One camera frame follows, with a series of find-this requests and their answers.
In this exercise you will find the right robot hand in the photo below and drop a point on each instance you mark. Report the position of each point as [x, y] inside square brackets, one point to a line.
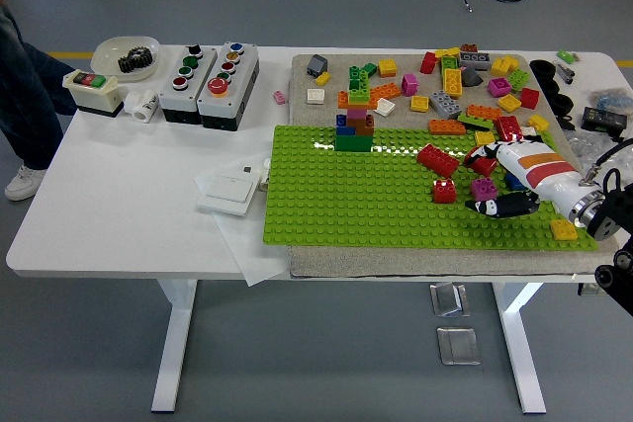
[539, 165]

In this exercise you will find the red sloped brick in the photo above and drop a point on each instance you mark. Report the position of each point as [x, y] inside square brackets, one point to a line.
[482, 165]

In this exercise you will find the small red square brick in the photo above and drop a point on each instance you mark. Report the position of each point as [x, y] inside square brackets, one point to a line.
[444, 191]

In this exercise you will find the long red brick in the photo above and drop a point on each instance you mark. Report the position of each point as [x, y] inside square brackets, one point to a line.
[437, 160]
[508, 128]

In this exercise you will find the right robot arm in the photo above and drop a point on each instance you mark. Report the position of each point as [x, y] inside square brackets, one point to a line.
[605, 224]

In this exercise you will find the black brick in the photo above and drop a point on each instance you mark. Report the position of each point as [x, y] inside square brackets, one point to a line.
[533, 138]

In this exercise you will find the small white brick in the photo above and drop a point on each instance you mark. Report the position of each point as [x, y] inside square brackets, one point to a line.
[528, 131]

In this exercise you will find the magenta square brick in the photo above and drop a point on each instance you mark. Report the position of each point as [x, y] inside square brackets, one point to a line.
[409, 84]
[483, 187]

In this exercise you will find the yellow flat brick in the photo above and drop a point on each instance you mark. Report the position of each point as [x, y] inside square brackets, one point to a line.
[509, 103]
[419, 103]

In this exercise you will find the long green brick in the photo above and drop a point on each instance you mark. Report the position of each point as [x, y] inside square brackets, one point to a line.
[475, 121]

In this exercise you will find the long orange brick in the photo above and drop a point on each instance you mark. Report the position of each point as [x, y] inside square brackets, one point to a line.
[482, 111]
[388, 91]
[446, 126]

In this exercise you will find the lime green brick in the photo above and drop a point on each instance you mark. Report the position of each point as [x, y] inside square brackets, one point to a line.
[519, 78]

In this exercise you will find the dark grey sloped brick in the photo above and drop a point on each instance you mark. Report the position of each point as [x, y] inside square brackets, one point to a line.
[472, 77]

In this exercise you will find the light grey brick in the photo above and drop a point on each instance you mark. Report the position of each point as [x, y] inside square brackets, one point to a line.
[445, 104]

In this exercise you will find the long yellow brick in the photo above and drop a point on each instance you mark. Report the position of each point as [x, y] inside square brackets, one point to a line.
[452, 82]

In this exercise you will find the long grey brick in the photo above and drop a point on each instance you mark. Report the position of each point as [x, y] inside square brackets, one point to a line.
[475, 60]

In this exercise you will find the brown brick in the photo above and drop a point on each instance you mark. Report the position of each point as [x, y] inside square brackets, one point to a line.
[469, 47]

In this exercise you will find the white flat brick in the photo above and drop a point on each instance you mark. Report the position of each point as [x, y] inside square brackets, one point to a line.
[315, 95]
[385, 106]

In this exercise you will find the yellow square brick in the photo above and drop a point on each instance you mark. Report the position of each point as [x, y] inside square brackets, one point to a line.
[387, 67]

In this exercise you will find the multicoloured brick tower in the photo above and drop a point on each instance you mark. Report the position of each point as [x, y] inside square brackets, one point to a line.
[353, 141]

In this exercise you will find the green studded baseplate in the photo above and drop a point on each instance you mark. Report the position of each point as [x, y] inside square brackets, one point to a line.
[346, 194]

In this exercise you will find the small yellow brick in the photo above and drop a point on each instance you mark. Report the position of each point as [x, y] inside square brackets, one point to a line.
[322, 78]

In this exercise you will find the small pink brick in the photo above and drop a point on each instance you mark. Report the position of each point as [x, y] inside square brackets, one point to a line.
[280, 97]

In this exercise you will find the clear plastic bag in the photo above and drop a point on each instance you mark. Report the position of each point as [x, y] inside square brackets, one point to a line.
[583, 147]

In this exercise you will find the small black part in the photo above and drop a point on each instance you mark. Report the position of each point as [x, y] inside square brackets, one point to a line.
[567, 121]

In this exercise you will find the black rubber tyre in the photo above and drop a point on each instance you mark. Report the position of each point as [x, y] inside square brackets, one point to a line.
[542, 67]
[563, 103]
[550, 86]

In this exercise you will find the black electronic module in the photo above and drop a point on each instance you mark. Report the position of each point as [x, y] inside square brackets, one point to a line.
[604, 119]

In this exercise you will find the small metal tool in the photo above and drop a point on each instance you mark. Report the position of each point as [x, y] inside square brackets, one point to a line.
[564, 71]

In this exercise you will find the plastic bag blue parts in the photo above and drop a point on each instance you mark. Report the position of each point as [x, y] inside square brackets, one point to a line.
[610, 97]

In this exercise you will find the small green part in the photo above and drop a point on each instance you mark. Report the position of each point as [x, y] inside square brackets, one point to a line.
[564, 55]

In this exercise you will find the silver floor plate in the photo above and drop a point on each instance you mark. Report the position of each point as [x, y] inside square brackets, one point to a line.
[457, 345]
[449, 299]

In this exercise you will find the white table leg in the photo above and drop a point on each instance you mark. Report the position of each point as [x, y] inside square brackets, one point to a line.
[175, 343]
[519, 343]

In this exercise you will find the grey-brown mat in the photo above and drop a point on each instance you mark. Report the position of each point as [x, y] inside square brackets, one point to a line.
[346, 264]

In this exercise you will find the white paper sheet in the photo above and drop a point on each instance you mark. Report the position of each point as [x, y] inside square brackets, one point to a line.
[252, 254]

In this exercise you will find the four-button emergency stop box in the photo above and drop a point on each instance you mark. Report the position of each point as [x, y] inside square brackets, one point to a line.
[227, 88]

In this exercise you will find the three-button control box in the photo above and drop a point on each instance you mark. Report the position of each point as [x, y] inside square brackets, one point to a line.
[187, 83]

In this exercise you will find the white pipe tee fitting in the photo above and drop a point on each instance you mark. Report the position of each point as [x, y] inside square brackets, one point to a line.
[142, 105]

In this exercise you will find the black metal gear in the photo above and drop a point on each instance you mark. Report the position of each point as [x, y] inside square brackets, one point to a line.
[142, 55]
[126, 64]

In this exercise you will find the white plastic bowl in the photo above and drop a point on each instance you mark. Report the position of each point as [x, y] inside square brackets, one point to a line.
[106, 59]

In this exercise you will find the person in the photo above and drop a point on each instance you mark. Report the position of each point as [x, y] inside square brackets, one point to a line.
[29, 110]

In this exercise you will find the white wall switch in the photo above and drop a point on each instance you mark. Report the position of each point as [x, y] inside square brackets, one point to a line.
[228, 190]

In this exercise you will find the beige red-green switch box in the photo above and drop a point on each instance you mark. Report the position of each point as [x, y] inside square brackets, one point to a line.
[91, 91]

